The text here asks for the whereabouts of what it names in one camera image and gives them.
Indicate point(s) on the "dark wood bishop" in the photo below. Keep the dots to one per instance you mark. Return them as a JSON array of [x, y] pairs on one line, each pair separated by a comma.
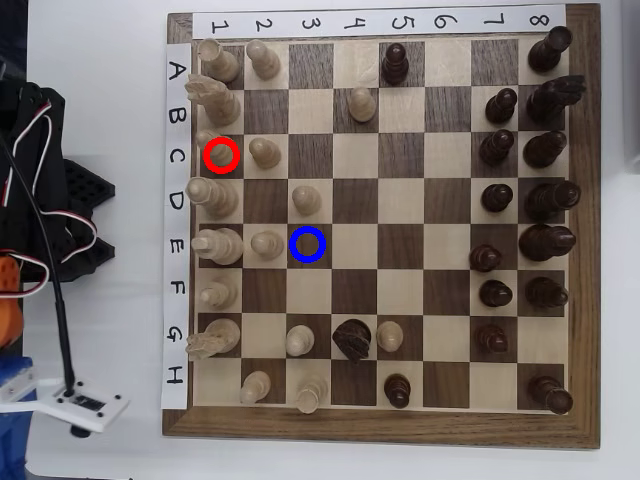
[[546, 292], [544, 150]]

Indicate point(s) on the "white letter label strip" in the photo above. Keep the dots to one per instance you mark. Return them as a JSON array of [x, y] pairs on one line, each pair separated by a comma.
[[176, 115]]

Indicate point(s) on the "light wood queen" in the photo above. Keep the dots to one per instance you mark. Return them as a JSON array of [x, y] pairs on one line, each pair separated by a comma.
[[220, 197]]

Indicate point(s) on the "dark wood rook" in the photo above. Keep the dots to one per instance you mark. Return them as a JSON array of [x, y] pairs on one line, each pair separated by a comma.
[[547, 52], [550, 395]]

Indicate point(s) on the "dark wood queen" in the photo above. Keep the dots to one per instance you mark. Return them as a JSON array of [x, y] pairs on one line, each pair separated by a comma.
[[550, 201]]

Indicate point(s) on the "dark wood king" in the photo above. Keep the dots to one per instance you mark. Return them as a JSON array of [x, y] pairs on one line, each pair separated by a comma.
[[545, 243]]

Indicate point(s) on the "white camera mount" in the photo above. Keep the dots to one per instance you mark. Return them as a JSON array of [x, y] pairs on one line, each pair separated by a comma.
[[112, 407]]

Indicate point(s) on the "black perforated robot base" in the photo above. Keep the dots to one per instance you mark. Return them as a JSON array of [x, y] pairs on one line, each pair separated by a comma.
[[90, 187]]

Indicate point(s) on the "white number label strip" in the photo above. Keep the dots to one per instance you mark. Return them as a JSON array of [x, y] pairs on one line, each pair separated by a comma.
[[325, 22]]

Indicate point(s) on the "light wood pawn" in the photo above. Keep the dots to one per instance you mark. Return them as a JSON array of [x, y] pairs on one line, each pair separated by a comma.
[[267, 245], [255, 387], [362, 105], [390, 336], [265, 152], [306, 201], [262, 62], [300, 341]]

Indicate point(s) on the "dark wood knight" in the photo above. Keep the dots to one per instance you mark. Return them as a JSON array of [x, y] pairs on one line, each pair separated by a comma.
[[550, 100], [352, 340]]

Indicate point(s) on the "black and orange robot arm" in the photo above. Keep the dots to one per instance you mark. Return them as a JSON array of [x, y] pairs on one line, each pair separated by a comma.
[[30, 235]]

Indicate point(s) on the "light wood rook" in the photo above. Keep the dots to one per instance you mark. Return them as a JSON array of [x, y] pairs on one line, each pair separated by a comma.
[[312, 392], [222, 62]]

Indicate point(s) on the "dark wood pawn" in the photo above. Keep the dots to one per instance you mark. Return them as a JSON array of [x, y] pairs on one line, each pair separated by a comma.
[[496, 148], [397, 391], [501, 107], [495, 293], [396, 65], [491, 339], [497, 198], [485, 258]]

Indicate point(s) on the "light wood knight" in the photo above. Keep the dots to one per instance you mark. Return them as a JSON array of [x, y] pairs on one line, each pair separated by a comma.
[[220, 105], [217, 337]]

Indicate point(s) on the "light wood bishop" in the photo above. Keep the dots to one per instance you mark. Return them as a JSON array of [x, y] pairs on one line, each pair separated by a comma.
[[220, 156], [220, 292]]

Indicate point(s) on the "wooden chessboard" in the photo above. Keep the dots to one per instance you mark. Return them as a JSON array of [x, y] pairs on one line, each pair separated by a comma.
[[400, 430]]

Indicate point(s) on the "light wood king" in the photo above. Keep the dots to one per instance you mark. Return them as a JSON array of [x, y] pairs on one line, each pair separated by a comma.
[[222, 246]]

